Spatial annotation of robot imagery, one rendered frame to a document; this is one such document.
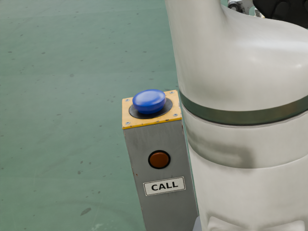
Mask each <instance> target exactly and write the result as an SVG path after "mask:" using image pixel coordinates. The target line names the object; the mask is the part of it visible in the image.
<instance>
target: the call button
mask: <svg viewBox="0 0 308 231"><path fill-rule="evenodd" d="M165 102H166V97H165V93H164V92H163V91H160V90H157V89H148V90H144V91H141V92H139V93H137V94H136V95H135V96H134V97H133V99H132V103H133V107H134V108H135V109H137V110H138V112H140V113H142V114H152V113H155V112H158V111H160V110H161V109H162V108H163V107H164V104H165Z"/></svg>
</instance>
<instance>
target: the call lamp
mask: <svg viewBox="0 0 308 231"><path fill-rule="evenodd" d="M168 162H169V158H168V156H167V155H166V154H165V153H162V152H157V153H155V154H153V155H152V156H151V158H150V163H151V165H152V166H154V167H157V168H161V167H164V166H166V165H167V164H168Z"/></svg>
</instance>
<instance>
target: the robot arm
mask: <svg viewBox="0 0 308 231"><path fill-rule="evenodd" d="M165 6H166V10H167V15H168V19H169V25H170V32H171V38H172V43H173V50H174V56H175V62H176V71H177V79H178V85H179V91H180V97H181V104H182V109H183V115H184V121H185V127H186V132H187V142H188V147H189V153H190V159H191V165H192V172H193V178H194V184H195V190H196V196H197V202H198V209H199V215H200V221H201V227H202V231H308V30H307V28H308V0H228V7H226V6H224V5H222V4H221V3H220V0H165ZM252 6H255V7H256V9H257V10H258V11H259V12H260V13H261V14H262V15H263V16H264V17H265V18H261V17H256V16H250V15H249V9H250V8H251V7H252Z"/></svg>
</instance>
